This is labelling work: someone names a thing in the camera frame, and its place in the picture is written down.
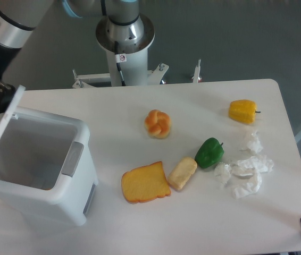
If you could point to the upper crumpled white tissue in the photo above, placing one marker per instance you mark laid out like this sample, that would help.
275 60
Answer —
251 142

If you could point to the small crumpled white tissue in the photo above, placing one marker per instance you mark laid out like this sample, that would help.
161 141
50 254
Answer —
222 172

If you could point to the large crumpled white tissue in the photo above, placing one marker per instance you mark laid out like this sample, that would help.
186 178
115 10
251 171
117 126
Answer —
250 170

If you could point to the white trash can body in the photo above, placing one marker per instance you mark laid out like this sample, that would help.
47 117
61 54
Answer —
46 169

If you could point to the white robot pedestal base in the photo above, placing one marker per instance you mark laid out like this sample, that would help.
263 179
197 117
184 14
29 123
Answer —
124 70

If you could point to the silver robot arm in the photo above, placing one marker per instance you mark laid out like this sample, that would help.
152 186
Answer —
123 32

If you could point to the knotted bread roll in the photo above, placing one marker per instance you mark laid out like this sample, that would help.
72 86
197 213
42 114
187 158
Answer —
158 124

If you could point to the green bell pepper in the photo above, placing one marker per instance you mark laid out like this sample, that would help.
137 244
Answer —
210 153

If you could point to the pale bread loaf piece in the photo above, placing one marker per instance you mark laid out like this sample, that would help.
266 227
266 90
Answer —
182 172

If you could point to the yellow bell pepper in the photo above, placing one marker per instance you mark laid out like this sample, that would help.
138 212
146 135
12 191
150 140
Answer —
243 111

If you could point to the orange toast slice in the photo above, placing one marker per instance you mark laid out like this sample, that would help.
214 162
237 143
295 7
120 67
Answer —
144 184

